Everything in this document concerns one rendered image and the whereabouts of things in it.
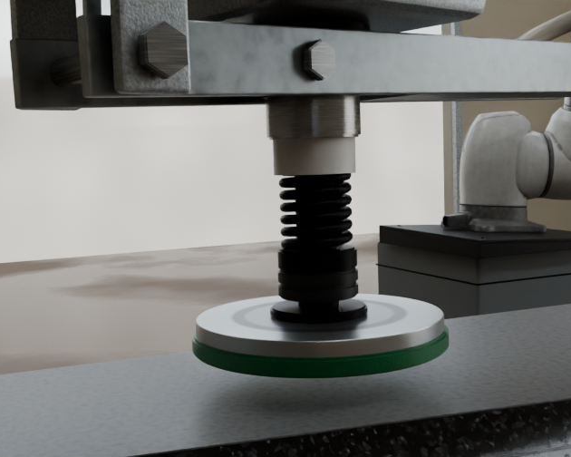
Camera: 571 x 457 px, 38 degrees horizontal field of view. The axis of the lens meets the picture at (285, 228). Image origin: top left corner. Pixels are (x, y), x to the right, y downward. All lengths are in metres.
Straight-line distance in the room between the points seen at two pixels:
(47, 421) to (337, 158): 0.31
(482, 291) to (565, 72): 0.93
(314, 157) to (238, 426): 0.22
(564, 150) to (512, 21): 5.29
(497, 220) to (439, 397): 1.28
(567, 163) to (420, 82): 1.28
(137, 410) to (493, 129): 1.40
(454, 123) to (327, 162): 6.08
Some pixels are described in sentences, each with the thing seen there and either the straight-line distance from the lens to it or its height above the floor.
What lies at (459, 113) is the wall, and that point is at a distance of 6.75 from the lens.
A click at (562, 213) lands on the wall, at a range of 7.53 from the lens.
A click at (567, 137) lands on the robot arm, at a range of 1.98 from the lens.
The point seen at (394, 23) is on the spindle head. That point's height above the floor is 1.12.
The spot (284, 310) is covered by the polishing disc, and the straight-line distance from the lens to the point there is 0.70.
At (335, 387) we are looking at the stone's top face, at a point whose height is 0.82.
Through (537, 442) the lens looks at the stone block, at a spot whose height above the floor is 0.80.
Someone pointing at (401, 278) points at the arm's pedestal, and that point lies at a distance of 1.97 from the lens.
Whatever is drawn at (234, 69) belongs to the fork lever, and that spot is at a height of 1.08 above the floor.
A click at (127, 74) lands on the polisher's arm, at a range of 0.51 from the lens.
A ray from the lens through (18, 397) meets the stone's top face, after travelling 0.74.
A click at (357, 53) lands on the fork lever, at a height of 1.09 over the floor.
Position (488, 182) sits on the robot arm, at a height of 0.94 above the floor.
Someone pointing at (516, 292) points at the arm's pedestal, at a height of 0.71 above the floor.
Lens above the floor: 1.02
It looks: 5 degrees down
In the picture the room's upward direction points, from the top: 2 degrees counter-clockwise
